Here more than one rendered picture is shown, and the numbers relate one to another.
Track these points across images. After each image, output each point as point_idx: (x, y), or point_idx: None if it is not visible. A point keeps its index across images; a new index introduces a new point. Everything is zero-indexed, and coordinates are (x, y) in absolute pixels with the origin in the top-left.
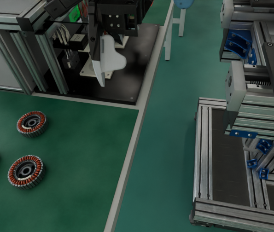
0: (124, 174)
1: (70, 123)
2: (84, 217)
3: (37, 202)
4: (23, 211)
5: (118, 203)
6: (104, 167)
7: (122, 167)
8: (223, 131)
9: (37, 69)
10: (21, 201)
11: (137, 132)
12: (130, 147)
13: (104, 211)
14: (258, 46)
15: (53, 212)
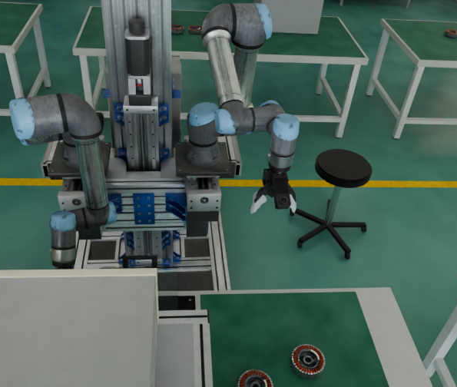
0: (273, 290)
1: (236, 353)
2: (318, 306)
3: (325, 344)
4: (336, 351)
5: (297, 289)
6: (273, 305)
7: (268, 292)
8: (204, 236)
9: None
10: (329, 356)
11: (229, 290)
12: (247, 292)
13: (307, 295)
14: (141, 186)
15: (325, 329)
